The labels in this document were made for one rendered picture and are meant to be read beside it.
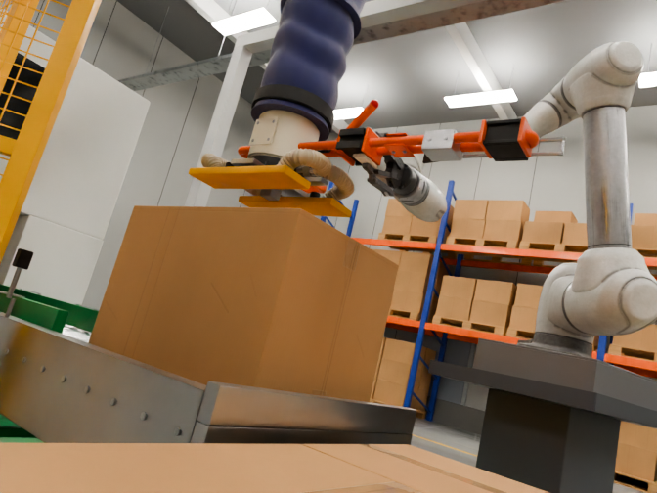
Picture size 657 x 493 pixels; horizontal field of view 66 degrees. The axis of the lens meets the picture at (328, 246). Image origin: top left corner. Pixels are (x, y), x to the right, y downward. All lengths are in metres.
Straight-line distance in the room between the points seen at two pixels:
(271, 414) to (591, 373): 0.78
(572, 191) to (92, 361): 9.67
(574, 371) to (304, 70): 1.00
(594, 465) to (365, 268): 0.80
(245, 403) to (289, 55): 0.91
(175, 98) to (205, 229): 10.71
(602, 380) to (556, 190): 9.05
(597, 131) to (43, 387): 1.44
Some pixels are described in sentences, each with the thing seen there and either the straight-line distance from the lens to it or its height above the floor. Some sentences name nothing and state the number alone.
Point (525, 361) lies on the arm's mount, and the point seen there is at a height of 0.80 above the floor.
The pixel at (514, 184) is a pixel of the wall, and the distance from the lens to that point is 10.60.
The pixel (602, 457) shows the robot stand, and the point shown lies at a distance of 1.60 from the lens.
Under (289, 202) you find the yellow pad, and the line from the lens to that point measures 1.37.
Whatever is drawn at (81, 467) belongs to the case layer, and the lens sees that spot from 0.54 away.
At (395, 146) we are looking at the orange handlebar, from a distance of 1.16.
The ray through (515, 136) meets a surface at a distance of 1.05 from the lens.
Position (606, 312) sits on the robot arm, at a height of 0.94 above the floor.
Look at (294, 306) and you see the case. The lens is 0.99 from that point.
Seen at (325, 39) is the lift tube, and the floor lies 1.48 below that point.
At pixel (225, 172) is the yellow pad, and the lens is 1.28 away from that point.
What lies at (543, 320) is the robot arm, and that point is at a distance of 1.58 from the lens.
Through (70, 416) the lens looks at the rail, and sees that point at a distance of 1.10.
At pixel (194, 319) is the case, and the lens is 1.11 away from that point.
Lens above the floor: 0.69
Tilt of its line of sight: 12 degrees up
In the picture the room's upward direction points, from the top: 14 degrees clockwise
